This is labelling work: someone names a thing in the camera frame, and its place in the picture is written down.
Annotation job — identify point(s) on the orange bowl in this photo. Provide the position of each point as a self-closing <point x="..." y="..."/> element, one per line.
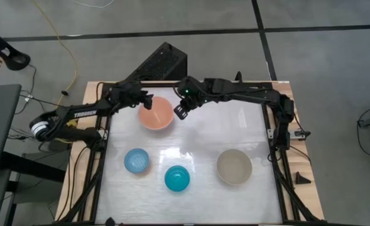
<point x="156" y="113"/>

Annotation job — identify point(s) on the beige bowl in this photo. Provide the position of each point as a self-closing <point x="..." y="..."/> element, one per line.
<point x="234" y="166"/>

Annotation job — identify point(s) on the black perforated box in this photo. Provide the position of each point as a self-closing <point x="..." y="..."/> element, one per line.
<point x="159" y="64"/>

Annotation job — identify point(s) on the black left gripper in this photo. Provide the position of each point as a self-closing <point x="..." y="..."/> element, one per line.
<point x="126" y="92"/>

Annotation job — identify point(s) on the light blue patterned bowl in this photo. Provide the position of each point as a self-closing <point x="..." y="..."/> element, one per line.
<point x="136" y="160"/>

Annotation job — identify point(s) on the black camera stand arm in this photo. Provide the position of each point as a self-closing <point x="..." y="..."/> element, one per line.
<point x="2" y="47"/>

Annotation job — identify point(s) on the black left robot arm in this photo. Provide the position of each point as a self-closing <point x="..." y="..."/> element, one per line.
<point x="84" y="113"/>

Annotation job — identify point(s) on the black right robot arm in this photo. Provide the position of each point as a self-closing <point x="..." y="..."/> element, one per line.
<point x="244" y="91"/>

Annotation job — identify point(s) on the white glossy table sheet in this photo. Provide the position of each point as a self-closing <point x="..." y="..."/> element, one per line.
<point x="191" y="147"/>

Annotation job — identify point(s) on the black aluminium table frame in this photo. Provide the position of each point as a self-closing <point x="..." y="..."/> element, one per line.
<point x="93" y="175"/>

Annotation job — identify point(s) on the black triangular bracket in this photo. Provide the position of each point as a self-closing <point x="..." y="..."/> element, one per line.
<point x="301" y="179"/>

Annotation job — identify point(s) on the teal glossy bowl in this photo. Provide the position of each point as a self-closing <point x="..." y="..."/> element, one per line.
<point x="177" y="178"/>

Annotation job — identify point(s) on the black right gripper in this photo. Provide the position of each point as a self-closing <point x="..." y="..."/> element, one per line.
<point x="189" y="91"/>

